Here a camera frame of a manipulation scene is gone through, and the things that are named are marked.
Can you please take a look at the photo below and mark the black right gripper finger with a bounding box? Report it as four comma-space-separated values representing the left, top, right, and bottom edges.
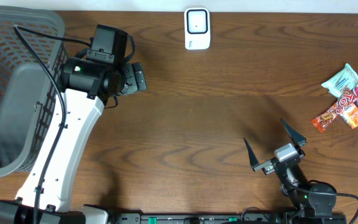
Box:
280, 119, 306, 147
244, 138, 259, 167

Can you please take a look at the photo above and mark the orange candy wrapper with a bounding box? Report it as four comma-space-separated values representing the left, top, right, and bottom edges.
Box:
311, 87, 357, 133

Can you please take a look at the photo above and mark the small orange tissue box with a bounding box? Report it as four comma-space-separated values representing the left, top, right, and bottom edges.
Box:
339, 103, 358, 129

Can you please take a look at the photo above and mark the green snack packet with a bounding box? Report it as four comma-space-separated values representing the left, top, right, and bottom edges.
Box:
321, 63, 358, 98

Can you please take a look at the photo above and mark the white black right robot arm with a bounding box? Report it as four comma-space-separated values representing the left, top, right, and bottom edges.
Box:
246, 119, 336, 218

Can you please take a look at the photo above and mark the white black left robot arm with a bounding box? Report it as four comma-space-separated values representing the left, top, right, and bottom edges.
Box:
0, 25, 147, 223

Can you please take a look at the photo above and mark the grey plastic basket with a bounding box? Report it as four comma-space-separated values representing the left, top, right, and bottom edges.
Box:
0, 6, 68, 177

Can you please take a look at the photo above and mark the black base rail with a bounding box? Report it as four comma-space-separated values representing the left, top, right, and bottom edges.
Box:
110, 212, 347, 224

